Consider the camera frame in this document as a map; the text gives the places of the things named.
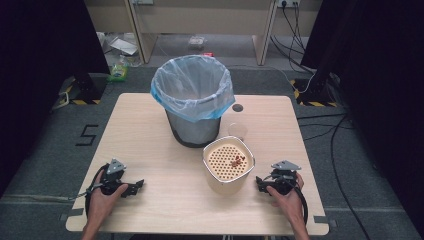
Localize white cable loop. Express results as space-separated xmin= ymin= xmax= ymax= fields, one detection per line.
xmin=50 ymin=90 xmax=72 ymax=112

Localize white floor cable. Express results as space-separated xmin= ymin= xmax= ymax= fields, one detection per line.
xmin=229 ymin=64 xmax=317 ymax=95

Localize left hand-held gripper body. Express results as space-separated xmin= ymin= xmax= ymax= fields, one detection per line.
xmin=99 ymin=158 xmax=130 ymax=197

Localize beige perforated strainer insert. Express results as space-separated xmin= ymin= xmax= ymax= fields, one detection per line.
xmin=206 ymin=142 xmax=251 ymax=181

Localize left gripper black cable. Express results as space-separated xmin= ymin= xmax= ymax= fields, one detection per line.
xmin=67 ymin=162 xmax=111 ymax=218

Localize black power cables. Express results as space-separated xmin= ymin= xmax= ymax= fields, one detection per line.
xmin=269 ymin=2 xmax=317 ymax=75

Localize black metal stand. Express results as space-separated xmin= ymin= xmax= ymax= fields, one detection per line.
xmin=292 ymin=0 xmax=342 ymax=108
xmin=68 ymin=0 xmax=111 ymax=105

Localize person's right hand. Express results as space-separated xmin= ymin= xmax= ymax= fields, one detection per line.
xmin=265 ymin=172 xmax=307 ymax=223

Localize reddish brown food scraps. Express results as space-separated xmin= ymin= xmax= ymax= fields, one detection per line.
xmin=230 ymin=154 xmax=246 ymax=169

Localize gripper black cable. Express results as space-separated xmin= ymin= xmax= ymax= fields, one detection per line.
xmin=67 ymin=162 xmax=111 ymax=218
xmin=293 ymin=185 xmax=310 ymax=225

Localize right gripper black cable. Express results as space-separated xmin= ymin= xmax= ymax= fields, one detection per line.
xmin=293 ymin=185 xmax=310 ymax=225

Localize white papers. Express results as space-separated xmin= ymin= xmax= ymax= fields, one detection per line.
xmin=96 ymin=31 xmax=140 ymax=58

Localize beige square container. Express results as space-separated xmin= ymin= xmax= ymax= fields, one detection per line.
xmin=202 ymin=135 xmax=256 ymax=196

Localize blue plastic bin bag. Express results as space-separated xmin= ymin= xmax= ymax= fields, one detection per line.
xmin=150 ymin=54 xmax=236 ymax=124

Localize white wall power outlet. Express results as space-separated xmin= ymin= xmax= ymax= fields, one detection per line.
xmin=276 ymin=0 xmax=301 ymax=9

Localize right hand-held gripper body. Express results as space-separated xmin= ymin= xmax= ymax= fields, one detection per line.
xmin=266 ymin=160 xmax=302 ymax=196

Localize grey trash bin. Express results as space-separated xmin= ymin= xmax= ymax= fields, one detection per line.
xmin=165 ymin=107 xmax=222 ymax=149

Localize person's left hand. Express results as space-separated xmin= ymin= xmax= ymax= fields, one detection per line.
xmin=86 ymin=169 xmax=130 ymax=228

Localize black floor cables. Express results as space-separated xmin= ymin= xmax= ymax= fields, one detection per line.
xmin=295 ymin=112 xmax=365 ymax=240

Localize green packet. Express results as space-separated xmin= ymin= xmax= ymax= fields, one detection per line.
xmin=106 ymin=62 xmax=130 ymax=83

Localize light wooden desk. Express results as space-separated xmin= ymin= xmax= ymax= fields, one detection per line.
xmin=83 ymin=0 xmax=323 ymax=67

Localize clear plastic packet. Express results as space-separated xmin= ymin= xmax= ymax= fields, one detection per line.
xmin=187 ymin=35 xmax=208 ymax=48

